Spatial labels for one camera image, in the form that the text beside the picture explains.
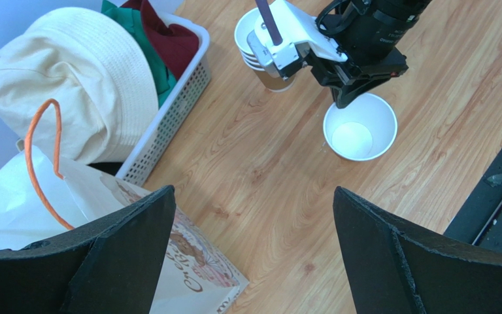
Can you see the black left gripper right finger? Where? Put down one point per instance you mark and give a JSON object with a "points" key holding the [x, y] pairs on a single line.
{"points": [[396, 266]]}

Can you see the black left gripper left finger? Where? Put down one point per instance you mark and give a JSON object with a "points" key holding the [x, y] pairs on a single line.
{"points": [[110, 265]]}

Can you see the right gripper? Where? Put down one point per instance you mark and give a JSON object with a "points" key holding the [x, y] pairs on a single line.
{"points": [[369, 43]]}

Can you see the single brown paper cup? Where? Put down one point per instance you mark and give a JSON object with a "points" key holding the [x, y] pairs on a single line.
{"points": [[363, 131]]}

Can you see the white paper bag orange handles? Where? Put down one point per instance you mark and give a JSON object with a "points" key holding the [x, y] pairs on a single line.
{"points": [[43, 194]]}

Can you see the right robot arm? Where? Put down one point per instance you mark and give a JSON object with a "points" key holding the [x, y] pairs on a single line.
{"points": [[406, 11]]}

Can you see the stack of paper cups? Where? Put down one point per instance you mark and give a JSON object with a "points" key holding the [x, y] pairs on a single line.
{"points": [[244, 26]]}

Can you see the white plastic basket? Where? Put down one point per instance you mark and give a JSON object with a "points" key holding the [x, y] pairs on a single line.
{"points": [[154, 141]]}

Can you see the dark red cloth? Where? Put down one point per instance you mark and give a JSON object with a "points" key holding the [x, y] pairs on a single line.
{"points": [[175, 44]]}

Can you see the green cloth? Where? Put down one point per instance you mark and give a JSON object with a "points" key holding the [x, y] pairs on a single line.
{"points": [[131, 21]]}

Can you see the beige bucket hat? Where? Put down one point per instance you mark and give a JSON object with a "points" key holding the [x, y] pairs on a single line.
{"points": [[97, 73]]}

